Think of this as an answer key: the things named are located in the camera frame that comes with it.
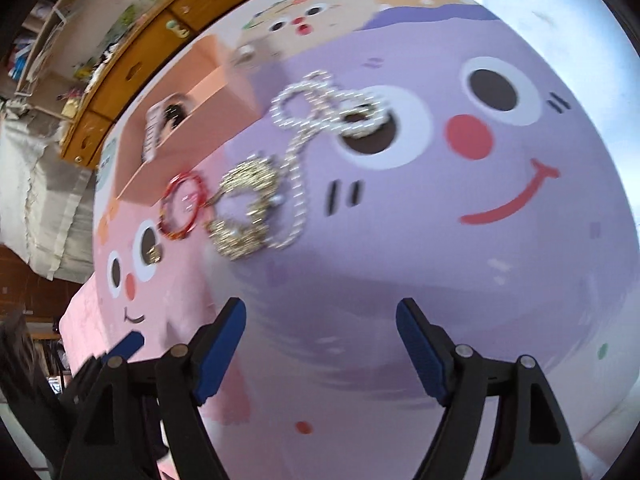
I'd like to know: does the red string bracelet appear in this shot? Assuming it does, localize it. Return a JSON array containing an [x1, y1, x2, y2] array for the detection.
[[156, 170, 208, 242]]

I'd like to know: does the gold rhinestone bracelet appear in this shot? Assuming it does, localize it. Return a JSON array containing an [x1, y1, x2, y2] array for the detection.
[[207, 154, 284, 262]]

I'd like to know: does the white pearl necklace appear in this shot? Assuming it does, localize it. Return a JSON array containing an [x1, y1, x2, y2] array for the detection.
[[261, 69, 394, 252]]

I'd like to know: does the pink jewelry box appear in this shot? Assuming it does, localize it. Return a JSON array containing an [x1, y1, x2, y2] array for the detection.
[[111, 36, 262, 206]]

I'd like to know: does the white lace bed cover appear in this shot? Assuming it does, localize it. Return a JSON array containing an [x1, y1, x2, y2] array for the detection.
[[1, 112, 96, 284]]

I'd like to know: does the cartoon printed table mat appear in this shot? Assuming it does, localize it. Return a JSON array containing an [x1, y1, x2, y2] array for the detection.
[[61, 0, 639, 479]]

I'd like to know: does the white box pull tab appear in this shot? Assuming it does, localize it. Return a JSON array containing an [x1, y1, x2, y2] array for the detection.
[[233, 44, 256, 66]]

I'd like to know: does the wooden shelf hutch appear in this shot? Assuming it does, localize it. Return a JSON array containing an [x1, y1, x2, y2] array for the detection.
[[4, 0, 155, 119]]

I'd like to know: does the wooden desk with drawers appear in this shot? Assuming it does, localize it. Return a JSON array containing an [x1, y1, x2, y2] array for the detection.
[[60, 0, 247, 169]]

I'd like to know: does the black bead bracelet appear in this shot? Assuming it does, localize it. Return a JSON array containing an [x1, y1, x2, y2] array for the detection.
[[160, 103, 188, 137]]

